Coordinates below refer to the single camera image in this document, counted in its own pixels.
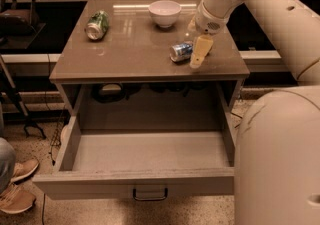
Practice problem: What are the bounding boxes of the black bag on shelf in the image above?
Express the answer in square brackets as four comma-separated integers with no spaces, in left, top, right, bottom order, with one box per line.
[0,0,45,50]

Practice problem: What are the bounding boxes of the grey trouser leg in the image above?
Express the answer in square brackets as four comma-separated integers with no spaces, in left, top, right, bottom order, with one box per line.
[0,102,17,194]

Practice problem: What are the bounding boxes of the black drawer handle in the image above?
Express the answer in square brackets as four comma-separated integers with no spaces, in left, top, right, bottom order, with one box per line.
[132,188,169,202]

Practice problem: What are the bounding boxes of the blue silver redbull can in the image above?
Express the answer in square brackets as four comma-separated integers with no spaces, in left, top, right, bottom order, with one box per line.
[170,42,193,63]

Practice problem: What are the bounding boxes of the tan shoe upper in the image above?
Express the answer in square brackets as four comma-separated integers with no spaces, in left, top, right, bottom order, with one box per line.
[11,159,39,183]

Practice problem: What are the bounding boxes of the tan shoe lower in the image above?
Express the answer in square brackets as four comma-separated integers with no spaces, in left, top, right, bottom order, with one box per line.
[0,184,36,214]

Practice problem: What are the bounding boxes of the white bowl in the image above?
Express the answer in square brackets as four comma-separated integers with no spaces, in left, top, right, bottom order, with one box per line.
[148,0,181,28]

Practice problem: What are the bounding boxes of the green soda can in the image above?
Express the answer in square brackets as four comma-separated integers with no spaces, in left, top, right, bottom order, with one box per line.
[85,10,109,41]

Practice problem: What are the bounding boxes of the open top drawer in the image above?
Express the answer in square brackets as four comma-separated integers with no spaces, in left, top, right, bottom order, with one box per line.
[32,83,246,201]

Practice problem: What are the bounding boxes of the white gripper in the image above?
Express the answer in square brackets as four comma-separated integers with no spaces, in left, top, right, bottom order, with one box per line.
[187,0,230,69]

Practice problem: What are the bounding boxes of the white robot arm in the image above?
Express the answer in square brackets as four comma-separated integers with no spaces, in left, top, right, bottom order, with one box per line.
[194,0,320,225]

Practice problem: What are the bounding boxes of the black tripod stand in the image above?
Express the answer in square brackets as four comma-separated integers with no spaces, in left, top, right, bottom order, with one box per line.
[0,55,46,139]

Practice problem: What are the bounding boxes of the tan shoe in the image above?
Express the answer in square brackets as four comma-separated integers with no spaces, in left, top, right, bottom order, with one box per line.
[11,159,39,183]
[0,184,36,214]

